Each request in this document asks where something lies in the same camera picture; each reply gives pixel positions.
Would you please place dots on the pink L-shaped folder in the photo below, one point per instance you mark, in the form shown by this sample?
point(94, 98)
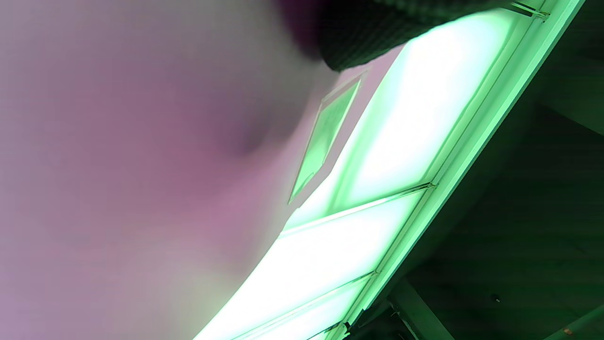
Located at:
point(141, 189)

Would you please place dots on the person's left hand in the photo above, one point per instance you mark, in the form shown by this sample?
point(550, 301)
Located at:
point(368, 28)

